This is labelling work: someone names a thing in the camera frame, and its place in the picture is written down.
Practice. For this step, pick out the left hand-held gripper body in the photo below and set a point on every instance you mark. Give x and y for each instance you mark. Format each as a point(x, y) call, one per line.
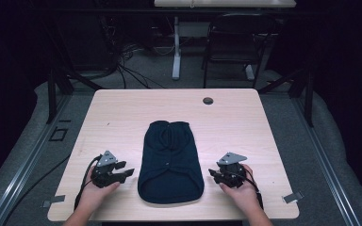
point(104, 175)

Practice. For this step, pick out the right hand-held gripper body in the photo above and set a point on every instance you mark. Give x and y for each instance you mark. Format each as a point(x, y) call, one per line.
point(232, 172)

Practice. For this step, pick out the dark blue garment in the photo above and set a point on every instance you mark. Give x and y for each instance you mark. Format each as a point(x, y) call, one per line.
point(169, 163)

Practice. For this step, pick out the person's left hand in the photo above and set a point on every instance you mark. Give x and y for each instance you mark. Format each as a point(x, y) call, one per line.
point(94, 193)

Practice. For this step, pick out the person's right hand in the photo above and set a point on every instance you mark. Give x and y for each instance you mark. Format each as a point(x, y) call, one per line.
point(242, 194)

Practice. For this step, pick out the grey tape strip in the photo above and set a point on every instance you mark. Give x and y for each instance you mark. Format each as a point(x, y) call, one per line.
point(292, 197)
point(54, 200)

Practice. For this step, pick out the short white desk foot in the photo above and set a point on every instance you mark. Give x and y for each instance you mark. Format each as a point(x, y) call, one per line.
point(250, 72)

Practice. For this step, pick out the white desk leg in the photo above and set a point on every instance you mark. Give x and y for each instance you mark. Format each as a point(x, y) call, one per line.
point(176, 53)

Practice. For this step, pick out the black folding chair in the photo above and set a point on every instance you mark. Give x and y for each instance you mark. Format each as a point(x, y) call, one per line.
point(238, 47)

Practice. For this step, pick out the grey metal floor rail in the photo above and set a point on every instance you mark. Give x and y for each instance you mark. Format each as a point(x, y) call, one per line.
point(325, 163)
point(25, 163)

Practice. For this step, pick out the black metal frame stand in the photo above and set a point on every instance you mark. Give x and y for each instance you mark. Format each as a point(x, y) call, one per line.
point(56, 94)
point(301, 91)

